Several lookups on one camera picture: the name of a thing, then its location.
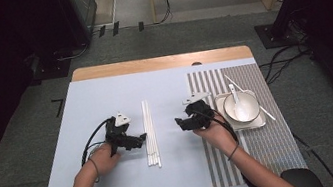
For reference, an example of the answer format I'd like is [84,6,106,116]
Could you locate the bundle of white chopsticks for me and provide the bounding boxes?
[137,99,161,167]

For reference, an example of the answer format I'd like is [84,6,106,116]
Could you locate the dark right wristband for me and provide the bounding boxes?
[223,142,243,162]

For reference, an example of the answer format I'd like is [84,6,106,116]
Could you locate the white ceramic bowl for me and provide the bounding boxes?
[220,88,263,128]

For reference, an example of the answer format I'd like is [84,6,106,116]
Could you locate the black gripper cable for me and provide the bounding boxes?
[190,96,285,187]
[59,116,126,187]

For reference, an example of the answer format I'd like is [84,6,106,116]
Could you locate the black floor cables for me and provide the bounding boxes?
[255,40,318,88]

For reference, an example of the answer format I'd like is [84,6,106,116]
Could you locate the black tape corner mark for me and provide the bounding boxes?
[50,97,68,119]

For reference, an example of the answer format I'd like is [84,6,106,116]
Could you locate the person's left hand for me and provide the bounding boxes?
[86,141,125,180]

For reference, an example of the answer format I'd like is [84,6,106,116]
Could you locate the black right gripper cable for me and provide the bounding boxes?
[190,96,285,187]

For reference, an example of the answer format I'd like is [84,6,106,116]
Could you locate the dark left wristband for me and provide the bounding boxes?
[87,156,101,184]

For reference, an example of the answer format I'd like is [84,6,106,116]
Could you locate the dark wristband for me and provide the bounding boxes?
[223,142,243,162]
[87,156,101,184]

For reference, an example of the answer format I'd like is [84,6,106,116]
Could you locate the dark equipment cabinet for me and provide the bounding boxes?
[67,0,104,49]

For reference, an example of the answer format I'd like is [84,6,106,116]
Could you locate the white square plate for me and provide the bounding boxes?
[213,87,268,135]

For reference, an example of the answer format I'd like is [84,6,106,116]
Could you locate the black chair armrest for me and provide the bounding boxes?
[279,164,326,187]

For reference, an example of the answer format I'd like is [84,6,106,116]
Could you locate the black floor cable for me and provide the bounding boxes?
[291,127,333,187]

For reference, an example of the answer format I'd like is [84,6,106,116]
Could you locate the striped woven placemat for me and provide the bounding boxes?
[186,57,309,187]

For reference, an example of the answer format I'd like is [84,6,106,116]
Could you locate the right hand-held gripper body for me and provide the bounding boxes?
[181,90,217,132]

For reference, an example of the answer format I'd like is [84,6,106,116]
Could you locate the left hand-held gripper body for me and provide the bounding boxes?
[101,109,137,157]

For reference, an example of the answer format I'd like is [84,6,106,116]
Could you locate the light blue table mat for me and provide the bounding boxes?
[21,52,278,187]

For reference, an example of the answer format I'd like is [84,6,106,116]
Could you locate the black stand base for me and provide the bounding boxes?
[26,47,76,87]
[253,18,304,52]

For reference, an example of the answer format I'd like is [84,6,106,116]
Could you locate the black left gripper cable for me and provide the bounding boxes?
[59,116,126,187]

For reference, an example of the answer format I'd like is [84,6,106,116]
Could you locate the person's right hand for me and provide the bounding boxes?
[192,114,241,163]

